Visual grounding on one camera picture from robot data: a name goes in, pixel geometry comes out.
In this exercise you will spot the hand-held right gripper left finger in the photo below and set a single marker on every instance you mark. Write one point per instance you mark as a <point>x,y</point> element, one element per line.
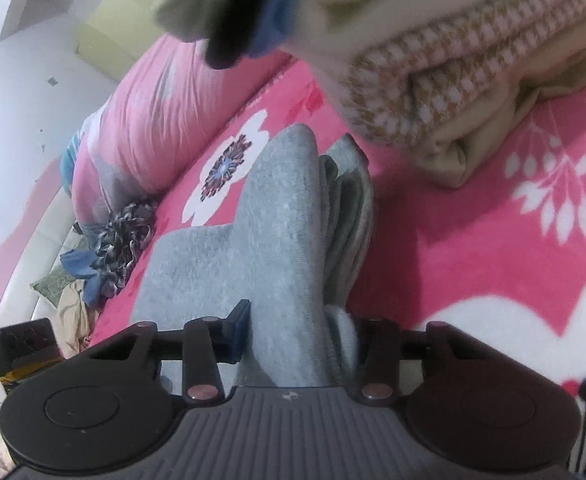
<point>243,330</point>

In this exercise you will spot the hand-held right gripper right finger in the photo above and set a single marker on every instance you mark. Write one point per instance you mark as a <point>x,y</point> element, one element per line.
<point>378,350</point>

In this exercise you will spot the grey sweatshirt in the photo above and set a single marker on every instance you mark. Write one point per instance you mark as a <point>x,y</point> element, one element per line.
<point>273,235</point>

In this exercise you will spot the beige garment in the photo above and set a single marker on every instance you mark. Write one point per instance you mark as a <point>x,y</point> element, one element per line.
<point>73,320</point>

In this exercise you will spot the green leaf pillow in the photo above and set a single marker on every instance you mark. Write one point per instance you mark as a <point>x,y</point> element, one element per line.
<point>50,285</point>

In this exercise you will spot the pink white bed headboard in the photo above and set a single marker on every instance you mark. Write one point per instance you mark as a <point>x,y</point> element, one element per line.
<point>23,260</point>

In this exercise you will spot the blue garment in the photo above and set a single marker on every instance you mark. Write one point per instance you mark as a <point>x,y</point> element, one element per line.
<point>78,262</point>

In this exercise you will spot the pink flower bed blanket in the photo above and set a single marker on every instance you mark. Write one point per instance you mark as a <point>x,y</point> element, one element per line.
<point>473,260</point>

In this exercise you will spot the black white plaid shirt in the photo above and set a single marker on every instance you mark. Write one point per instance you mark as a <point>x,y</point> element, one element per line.
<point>123,245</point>

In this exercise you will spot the tan folded cloth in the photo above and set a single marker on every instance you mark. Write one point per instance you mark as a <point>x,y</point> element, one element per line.
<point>473,145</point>

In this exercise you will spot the pink floral quilt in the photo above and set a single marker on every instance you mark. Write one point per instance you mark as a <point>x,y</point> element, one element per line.
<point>173,110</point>

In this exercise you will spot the black folded cloth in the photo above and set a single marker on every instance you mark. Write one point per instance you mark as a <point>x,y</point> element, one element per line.
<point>233,35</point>

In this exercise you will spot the houndstooth folded cloth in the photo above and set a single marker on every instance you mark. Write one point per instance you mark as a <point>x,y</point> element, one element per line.
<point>448,60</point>

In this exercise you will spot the pale yellow wardrobe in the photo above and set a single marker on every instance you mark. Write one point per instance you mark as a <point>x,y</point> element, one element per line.
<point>108,35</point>

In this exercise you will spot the blue folded cloth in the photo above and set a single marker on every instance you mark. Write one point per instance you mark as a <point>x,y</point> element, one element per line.
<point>283,10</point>

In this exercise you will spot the white folded cloth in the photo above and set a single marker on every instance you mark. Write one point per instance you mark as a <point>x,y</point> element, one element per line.
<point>193,0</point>

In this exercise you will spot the cream folded cloth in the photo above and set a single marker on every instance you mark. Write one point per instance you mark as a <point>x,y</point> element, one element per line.
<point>373,0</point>

